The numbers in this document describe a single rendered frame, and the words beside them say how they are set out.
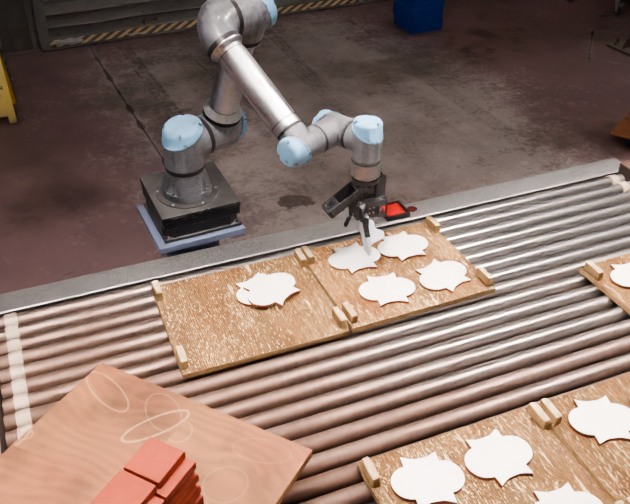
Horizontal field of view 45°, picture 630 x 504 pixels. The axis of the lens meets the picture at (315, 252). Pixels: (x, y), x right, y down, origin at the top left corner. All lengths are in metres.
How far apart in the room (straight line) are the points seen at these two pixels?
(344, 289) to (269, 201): 2.21
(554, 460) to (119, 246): 2.72
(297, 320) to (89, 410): 0.57
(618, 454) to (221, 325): 0.93
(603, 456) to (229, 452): 0.75
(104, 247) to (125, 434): 2.46
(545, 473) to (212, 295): 0.91
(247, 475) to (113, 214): 2.88
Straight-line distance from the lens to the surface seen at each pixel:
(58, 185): 4.52
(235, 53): 1.93
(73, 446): 1.53
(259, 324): 1.88
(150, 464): 1.24
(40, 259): 3.92
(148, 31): 6.64
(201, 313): 1.92
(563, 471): 1.64
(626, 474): 1.67
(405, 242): 2.15
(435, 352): 1.85
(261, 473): 1.43
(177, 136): 2.21
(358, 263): 2.06
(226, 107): 2.24
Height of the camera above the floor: 2.15
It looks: 35 degrees down
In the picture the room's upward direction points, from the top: straight up
